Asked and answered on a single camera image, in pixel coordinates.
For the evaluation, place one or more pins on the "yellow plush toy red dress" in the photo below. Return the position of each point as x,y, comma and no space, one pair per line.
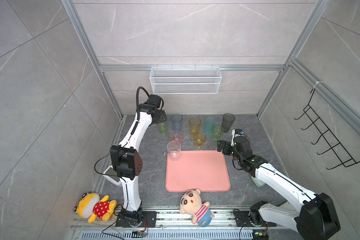
92,207

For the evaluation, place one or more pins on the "short yellow glass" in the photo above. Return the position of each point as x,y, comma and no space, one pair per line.
199,139

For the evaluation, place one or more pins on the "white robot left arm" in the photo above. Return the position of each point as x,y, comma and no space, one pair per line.
126,160

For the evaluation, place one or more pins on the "dark grey glass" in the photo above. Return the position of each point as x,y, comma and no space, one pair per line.
227,122

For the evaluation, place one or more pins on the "aluminium rail at front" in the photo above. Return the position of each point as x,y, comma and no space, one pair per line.
172,225

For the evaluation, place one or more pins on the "white wire mesh basket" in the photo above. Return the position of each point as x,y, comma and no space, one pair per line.
185,80

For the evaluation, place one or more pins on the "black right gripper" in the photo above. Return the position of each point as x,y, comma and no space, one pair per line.
227,146

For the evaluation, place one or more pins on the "short pink glass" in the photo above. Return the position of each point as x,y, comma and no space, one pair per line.
177,136

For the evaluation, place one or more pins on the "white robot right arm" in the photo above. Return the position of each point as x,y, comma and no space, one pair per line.
312,215

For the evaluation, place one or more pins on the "boy plush doll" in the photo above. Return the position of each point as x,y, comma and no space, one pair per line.
191,204

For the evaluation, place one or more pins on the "teal dimpled glass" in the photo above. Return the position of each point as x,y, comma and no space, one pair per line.
209,123

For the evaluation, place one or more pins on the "tall blue glass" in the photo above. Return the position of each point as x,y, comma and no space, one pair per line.
177,122

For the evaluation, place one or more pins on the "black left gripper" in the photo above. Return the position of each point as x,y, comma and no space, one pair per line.
163,116

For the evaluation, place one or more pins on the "tall green glass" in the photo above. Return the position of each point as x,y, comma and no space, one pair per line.
163,127

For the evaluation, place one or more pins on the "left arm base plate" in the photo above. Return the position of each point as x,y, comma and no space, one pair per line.
147,219

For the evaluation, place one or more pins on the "tall yellow glass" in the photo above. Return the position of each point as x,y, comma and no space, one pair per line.
195,125

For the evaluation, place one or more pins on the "pale green box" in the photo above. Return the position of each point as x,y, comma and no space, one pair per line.
258,182

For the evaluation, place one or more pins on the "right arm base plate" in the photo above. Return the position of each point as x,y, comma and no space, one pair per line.
243,219

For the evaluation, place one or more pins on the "white digital clock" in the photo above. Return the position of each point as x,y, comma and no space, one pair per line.
111,176

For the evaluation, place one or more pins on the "pink plastic tray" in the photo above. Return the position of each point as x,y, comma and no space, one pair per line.
202,170

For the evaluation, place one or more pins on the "clear glass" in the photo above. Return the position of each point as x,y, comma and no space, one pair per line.
174,151

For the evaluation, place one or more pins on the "short green glass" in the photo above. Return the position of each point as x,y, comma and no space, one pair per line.
217,132

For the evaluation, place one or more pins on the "black wire hook rack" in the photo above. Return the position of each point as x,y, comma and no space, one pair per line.
327,136

